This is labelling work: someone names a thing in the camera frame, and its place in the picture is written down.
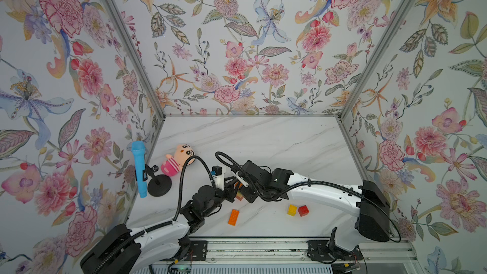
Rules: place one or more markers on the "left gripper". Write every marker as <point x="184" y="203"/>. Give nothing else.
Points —
<point x="229" y="191"/>

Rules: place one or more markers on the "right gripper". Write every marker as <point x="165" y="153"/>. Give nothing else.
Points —
<point x="249" y="198"/>

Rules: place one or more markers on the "orange tall long brick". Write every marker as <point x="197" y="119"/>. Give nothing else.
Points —
<point x="238" y="186"/>

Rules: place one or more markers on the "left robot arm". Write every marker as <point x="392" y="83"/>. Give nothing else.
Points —
<point x="126" y="250"/>

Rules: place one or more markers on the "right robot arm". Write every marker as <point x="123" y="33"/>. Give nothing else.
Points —
<point x="367" y="207"/>

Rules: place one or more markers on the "orange flat brick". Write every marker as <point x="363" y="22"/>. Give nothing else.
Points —
<point x="233" y="217"/>

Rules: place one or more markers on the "yellow square brick right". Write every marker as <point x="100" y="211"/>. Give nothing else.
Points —
<point x="292" y="210"/>

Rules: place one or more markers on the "plush doll pink dress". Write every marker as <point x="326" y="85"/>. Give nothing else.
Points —
<point x="174" y="163"/>

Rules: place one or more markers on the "red square brick right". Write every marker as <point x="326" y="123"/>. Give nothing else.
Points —
<point x="303" y="211"/>

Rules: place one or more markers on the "blue toy microphone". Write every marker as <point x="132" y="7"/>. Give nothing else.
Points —
<point x="138" y="149"/>

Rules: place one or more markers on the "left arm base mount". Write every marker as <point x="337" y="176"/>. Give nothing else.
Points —
<point x="191" y="250"/>

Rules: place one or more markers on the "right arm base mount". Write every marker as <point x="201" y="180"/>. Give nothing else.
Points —
<point x="340" y="246"/>

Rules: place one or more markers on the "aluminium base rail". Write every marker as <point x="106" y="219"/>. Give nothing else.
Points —
<point x="294" y="250"/>

